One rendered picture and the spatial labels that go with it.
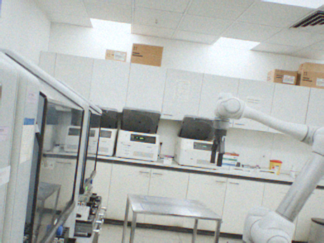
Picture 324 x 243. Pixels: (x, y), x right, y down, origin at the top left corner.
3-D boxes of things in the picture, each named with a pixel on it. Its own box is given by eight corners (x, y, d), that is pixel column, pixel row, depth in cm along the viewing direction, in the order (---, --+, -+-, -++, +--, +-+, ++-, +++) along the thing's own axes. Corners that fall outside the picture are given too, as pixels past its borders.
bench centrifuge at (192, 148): (178, 165, 400) (185, 113, 396) (172, 159, 462) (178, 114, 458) (220, 170, 402) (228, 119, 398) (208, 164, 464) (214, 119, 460)
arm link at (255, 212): (264, 238, 190) (270, 204, 189) (276, 250, 172) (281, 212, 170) (238, 235, 191) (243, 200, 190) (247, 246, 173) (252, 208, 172)
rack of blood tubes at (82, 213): (30, 216, 162) (31, 205, 161) (36, 211, 172) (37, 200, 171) (85, 223, 163) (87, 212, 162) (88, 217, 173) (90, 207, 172)
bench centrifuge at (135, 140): (114, 157, 396) (121, 105, 392) (116, 152, 458) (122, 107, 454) (157, 162, 399) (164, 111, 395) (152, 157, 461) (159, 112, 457)
